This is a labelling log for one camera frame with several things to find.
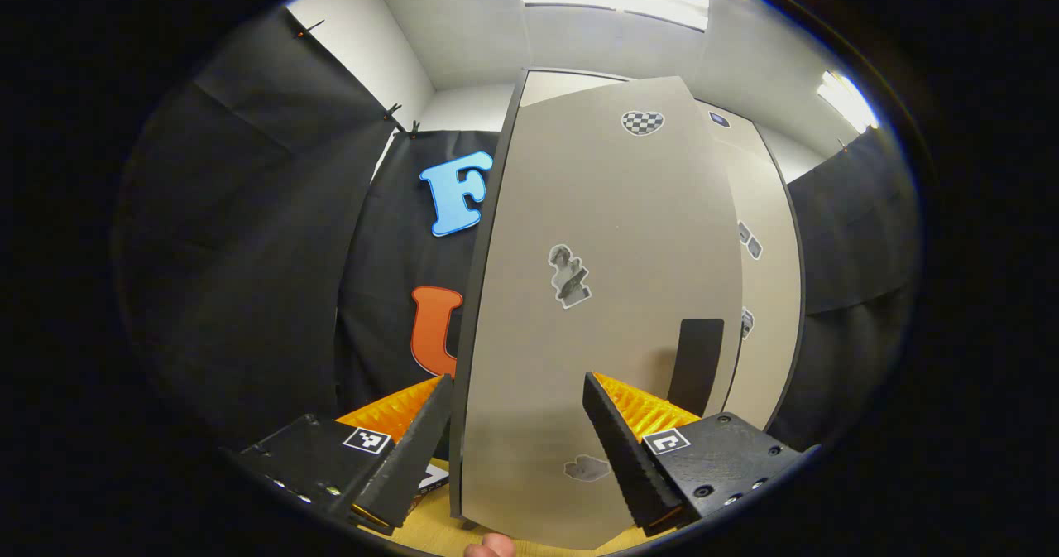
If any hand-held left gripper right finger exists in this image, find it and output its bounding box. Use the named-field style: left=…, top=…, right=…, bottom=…
left=583, top=371, right=820, bottom=537

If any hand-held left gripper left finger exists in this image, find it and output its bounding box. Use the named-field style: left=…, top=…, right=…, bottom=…
left=219, top=372, right=456, bottom=535

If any white shoe cabinet door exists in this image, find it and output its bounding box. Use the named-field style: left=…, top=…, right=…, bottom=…
left=716, top=139, right=805, bottom=434
left=459, top=75, right=744, bottom=551

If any white grey shoe cabinet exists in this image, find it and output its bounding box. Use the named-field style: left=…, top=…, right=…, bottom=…
left=449, top=67, right=807, bottom=525

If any black backdrop cloth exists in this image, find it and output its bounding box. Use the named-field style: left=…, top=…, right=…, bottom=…
left=116, top=7, right=921, bottom=459

